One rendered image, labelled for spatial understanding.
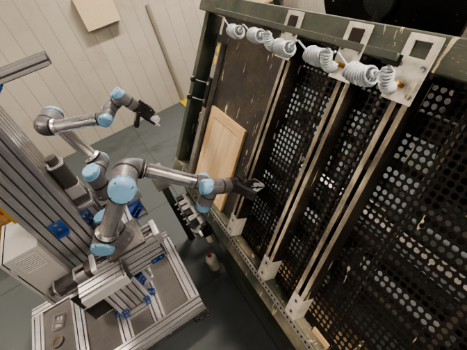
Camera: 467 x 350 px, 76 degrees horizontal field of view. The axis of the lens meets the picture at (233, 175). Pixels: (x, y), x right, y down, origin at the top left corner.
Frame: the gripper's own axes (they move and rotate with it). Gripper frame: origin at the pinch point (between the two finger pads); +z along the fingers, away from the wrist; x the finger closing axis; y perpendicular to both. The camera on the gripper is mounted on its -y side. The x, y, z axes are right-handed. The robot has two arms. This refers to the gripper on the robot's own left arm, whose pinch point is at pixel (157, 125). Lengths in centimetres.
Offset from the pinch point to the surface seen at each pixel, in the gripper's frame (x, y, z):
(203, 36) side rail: 19, 66, -5
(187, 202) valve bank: -15, -34, 52
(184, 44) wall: 302, 84, 103
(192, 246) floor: 7, -81, 111
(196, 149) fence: -5.8, 2.3, 32.5
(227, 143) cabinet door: -39, 22, 24
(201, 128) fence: -5.6, 16.5, 24.4
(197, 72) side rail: 18.6, 45.1, 8.0
